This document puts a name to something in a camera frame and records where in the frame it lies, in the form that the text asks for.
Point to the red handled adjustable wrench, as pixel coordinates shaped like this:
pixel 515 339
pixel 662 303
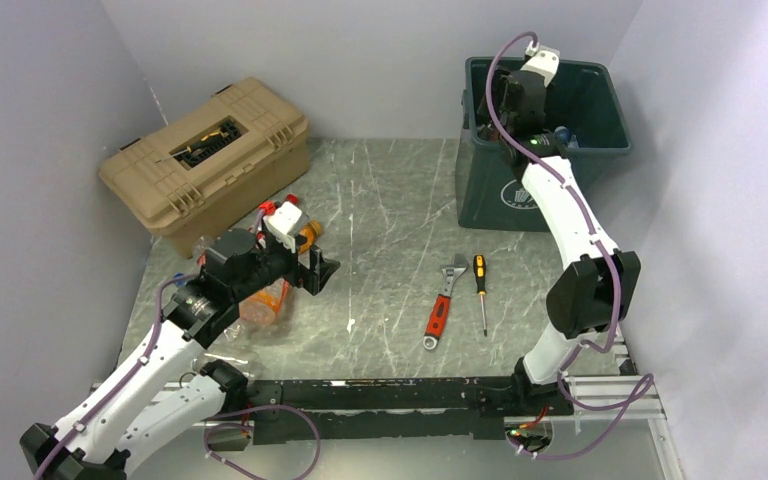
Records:
pixel 439 314

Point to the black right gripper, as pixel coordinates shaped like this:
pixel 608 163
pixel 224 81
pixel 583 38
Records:
pixel 502 81

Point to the yellow black screwdriver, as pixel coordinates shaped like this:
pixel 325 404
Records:
pixel 480 270

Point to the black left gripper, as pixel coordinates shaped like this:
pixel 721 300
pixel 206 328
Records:
pixel 312 278

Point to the tan plastic toolbox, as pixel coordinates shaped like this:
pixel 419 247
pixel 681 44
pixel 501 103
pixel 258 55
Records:
pixel 202 173

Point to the dark green trash bin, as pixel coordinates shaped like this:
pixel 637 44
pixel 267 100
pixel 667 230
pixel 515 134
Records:
pixel 489 194

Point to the large orange label bottle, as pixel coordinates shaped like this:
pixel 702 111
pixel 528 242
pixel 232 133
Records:
pixel 264 306

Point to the crushed clear blue label bottle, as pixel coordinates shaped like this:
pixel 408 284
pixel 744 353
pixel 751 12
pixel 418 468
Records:
pixel 566 137

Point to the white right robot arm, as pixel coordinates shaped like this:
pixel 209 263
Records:
pixel 589 300

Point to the orange juice bottle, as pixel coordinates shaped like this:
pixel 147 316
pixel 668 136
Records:
pixel 311 232

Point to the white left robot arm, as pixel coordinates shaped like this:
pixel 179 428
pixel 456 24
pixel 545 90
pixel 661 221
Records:
pixel 118 426

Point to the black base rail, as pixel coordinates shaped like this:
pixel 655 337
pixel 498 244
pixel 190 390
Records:
pixel 480 407

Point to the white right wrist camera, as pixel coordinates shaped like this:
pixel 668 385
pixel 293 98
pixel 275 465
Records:
pixel 542 61

